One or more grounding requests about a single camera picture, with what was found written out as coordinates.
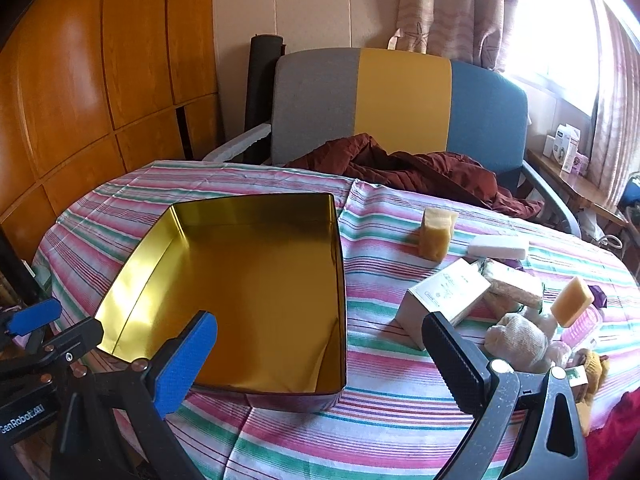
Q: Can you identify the rice cracker packet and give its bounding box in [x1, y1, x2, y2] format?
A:
[477, 258, 545, 311]

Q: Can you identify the grey yellow blue chair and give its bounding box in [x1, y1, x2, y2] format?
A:
[200, 47, 583, 236]

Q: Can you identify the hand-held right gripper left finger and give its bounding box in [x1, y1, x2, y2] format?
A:
[52, 310, 219, 480]

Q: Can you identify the striped tablecloth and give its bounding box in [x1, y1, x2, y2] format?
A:
[32, 160, 640, 480]

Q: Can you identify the plastic-wrapped gauze roll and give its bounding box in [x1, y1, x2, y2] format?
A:
[484, 312, 551, 373]

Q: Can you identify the small green white box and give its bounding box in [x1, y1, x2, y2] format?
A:
[565, 366, 588, 401]

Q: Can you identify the rectangular metal tin box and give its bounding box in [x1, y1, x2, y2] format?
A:
[94, 191, 347, 413]

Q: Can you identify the pink patterned curtain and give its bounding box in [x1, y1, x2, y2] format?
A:
[387, 0, 521, 73]
[585, 0, 640, 211]

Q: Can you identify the small yellow sponge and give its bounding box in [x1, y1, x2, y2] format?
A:
[550, 276, 596, 328]

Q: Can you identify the wooden side table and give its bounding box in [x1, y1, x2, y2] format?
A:
[525, 147, 631, 231]

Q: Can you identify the tall white product box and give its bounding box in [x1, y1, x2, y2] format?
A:
[555, 124, 582, 173]

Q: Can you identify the red cloth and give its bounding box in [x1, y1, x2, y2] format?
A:
[582, 390, 640, 480]

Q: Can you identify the yellow plush toy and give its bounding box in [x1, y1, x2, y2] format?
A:
[570, 347, 611, 406]

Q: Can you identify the notched yellow sponge block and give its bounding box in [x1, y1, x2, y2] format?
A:
[418, 206, 460, 262]

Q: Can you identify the blue round object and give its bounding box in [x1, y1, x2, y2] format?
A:
[617, 172, 640, 226]

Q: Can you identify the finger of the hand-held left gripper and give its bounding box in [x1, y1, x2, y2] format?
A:
[27, 316, 105, 371]
[0, 299, 62, 337]

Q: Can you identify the bright window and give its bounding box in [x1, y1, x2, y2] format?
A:
[500, 0, 616, 111]

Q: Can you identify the maroon jacket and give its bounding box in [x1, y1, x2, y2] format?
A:
[285, 132, 546, 218]

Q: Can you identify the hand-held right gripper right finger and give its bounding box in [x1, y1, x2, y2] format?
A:
[421, 311, 590, 480]

